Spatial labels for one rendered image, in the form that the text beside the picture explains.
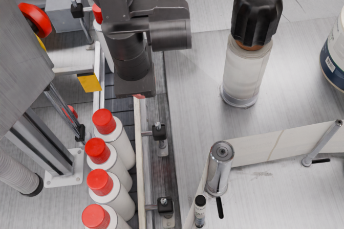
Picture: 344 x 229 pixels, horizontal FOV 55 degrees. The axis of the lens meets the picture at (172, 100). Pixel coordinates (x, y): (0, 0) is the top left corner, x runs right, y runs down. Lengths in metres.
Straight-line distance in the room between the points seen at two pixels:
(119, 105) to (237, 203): 0.34
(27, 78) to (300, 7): 0.88
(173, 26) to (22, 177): 0.29
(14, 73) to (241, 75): 0.47
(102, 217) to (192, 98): 0.39
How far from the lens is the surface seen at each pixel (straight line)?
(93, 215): 0.50
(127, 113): 0.79
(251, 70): 0.66
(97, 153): 0.53
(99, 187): 0.51
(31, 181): 0.52
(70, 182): 0.81
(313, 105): 0.82
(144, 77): 0.55
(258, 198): 0.71
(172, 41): 0.48
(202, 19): 1.01
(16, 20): 0.30
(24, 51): 0.32
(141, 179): 0.68
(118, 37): 0.47
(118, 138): 0.59
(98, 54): 0.79
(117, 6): 0.45
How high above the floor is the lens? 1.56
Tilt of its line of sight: 59 degrees down
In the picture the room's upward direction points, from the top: 7 degrees counter-clockwise
